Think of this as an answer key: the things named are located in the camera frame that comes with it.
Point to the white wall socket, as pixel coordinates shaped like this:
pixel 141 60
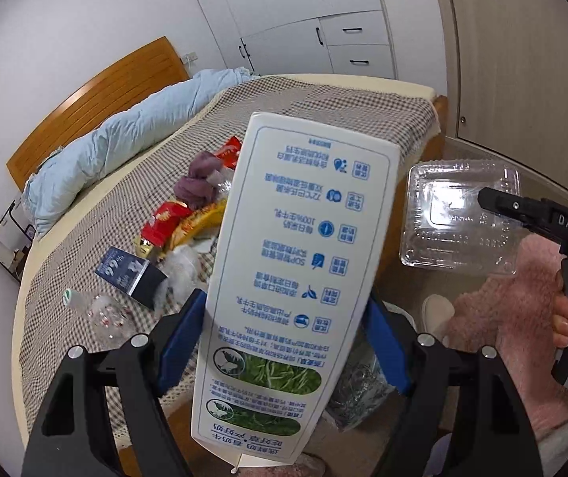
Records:
pixel 191 57

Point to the light blue duvet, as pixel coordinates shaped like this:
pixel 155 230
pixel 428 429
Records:
pixel 130 134

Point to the red cookie snack bag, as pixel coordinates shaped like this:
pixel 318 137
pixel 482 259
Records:
pixel 162 223

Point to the purple towel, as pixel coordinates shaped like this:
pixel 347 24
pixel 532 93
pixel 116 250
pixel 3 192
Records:
pixel 197 184

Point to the clear plastic bottle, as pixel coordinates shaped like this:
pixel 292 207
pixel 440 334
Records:
pixel 100 315

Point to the yellow snack bag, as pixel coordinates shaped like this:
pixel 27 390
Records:
pixel 199 223

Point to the white milk carton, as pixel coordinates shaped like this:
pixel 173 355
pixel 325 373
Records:
pixel 294 258

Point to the dark blue box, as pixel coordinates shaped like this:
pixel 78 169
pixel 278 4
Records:
pixel 130 273

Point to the cream bed sheet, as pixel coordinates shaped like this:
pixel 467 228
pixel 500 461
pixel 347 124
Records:
pixel 363 82

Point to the white right slipper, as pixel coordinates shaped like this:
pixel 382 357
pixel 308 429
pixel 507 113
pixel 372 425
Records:
pixel 438 315

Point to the clear plastic clamshell container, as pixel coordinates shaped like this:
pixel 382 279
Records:
pixel 443 228

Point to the beige door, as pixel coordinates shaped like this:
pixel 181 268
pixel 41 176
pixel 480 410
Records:
pixel 512 59

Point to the person's right leg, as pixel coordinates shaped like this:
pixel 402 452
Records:
pixel 502 308

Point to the black metal side table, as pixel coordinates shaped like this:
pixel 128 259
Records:
pixel 8 253

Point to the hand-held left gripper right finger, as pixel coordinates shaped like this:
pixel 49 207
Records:
pixel 388 350

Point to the white wardrobe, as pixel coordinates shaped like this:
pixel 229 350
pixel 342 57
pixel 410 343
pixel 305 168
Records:
pixel 274 5

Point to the orange-red snack wrapper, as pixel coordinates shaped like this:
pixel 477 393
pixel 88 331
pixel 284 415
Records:
pixel 227 151

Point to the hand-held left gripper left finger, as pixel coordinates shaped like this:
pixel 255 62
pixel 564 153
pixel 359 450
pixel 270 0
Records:
pixel 179 340

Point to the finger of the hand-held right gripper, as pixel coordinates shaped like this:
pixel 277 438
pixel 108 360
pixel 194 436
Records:
pixel 507 206

